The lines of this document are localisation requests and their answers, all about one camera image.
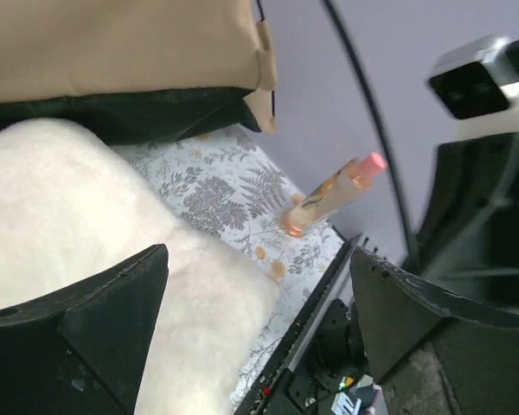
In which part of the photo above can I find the beige fabric pet tent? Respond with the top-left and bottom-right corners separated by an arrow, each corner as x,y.
0,1 -> 278,145

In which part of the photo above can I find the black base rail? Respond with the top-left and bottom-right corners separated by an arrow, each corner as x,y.
234,234 -> 370,415

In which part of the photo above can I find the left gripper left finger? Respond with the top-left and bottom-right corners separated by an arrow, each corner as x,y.
0,245 -> 169,414

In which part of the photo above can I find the floral patterned table mat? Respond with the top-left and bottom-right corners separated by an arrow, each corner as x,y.
115,127 -> 343,406

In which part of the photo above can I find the pink capped juice bottle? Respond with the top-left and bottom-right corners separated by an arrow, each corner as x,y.
282,152 -> 388,238

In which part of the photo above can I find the black tent pole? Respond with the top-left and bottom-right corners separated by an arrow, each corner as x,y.
322,0 -> 420,271

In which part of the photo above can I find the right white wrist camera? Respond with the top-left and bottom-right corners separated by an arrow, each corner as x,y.
426,35 -> 519,141

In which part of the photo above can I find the cream fluffy pillow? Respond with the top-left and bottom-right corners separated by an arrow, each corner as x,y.
0,119 -> 279,414

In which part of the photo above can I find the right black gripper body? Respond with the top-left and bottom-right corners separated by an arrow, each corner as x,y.
417,132 -> 519,303

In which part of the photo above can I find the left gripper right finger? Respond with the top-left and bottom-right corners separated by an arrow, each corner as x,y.
350,247 -> 519,415

